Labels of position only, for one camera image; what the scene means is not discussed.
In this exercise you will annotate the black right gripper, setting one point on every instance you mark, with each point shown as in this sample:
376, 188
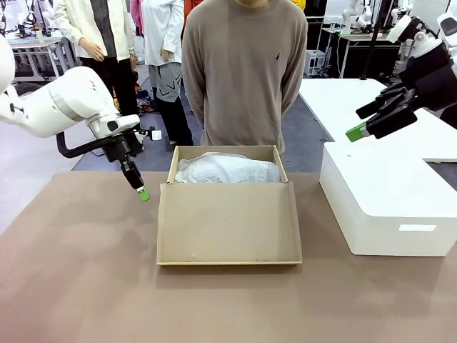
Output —
432, 82

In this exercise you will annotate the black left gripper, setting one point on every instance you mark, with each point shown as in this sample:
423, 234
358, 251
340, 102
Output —
119, 150

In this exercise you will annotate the white tissue wrapping paper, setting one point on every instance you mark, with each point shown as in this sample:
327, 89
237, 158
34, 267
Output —
228, 169

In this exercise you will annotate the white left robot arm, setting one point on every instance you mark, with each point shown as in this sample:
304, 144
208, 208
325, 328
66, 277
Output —
71, 96

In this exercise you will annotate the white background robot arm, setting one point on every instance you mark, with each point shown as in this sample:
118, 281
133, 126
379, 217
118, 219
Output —
400, 9
351, 16

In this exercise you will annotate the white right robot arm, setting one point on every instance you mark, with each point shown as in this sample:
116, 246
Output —
448, 21

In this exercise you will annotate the brown cardboard shoe box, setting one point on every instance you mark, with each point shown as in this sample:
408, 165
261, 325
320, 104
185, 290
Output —
228, 221

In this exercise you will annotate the black stand pole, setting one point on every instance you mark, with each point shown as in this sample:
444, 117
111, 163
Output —
373, 39

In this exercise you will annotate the white foam block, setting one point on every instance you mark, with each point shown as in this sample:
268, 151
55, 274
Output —
385, 193

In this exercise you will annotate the white plastic crate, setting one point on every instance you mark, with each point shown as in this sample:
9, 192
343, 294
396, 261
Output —
316, 62

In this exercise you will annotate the colourful patterned bag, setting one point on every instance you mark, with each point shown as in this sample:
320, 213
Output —
144, 96

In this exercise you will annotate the person in beige sweater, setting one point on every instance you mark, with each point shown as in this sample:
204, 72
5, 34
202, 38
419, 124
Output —
242, 71

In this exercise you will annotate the figure in pink top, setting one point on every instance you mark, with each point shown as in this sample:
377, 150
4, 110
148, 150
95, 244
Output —
136, 14

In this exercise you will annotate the grey background work table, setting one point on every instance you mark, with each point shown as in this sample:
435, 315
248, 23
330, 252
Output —
35, 43

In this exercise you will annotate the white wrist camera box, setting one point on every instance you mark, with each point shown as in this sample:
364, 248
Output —
156, 134

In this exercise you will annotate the black frame background table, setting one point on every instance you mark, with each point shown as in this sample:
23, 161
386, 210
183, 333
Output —
360, 36

